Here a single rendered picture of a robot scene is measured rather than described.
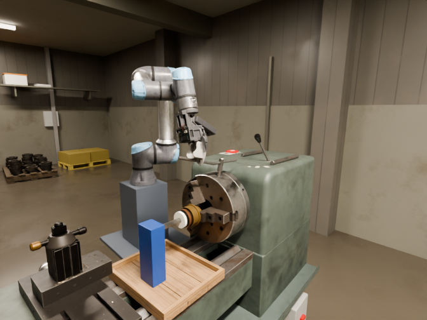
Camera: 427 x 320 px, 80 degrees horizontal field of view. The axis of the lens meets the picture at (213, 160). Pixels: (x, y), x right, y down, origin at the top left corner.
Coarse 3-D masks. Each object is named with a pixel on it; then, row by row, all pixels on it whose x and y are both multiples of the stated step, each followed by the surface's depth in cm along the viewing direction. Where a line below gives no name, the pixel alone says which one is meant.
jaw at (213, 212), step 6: (204, 210) 107; (210, 210) 107; (216, 210) 107; (222, 210) 107; (204, 216) 104; (210, 216) 104; (216, 216) 104; (222, 216) 102; (228, 216) 104; (234, 216) 105; (222, 222) 102
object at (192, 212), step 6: (192, 204) 106; (180, 210) 103; (186, 210) 103; (192, 210) 103; (198, 210) 105; (186, 216) 101; (192, 216) 103; (198, 216) 104; (192, 222) 103; (198, 222) 105
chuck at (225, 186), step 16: (208, 176) 110; (224, 176) 113; (208, 192) 111; (224, 192) 105; (240, 192) 110; (224, 208) 106; (240, 208) 107; (208, 224) 114; (224, 224) 107; (240, 224) 110; (208, 240) 115
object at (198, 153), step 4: (196, 144) 93; (200, 144) 95; (196, 148) 93; (200, 148) 94; (196, 152) 93; (200, 152) 94; (204, 152) 94; (196, 156) 93; (200, 156) 94; (204, 156) 95; (200, 160) 96; (204, 160) 96; (200, 164) 96
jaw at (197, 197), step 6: (192, 180) 117; (186, 186) 114; (192, 186) 111; (198, 186) 114; (192, 192) 110; (198, 192) 112; (192, 198) 109; (198, 198) 111; (204, 198) 113; (186, 204) 109
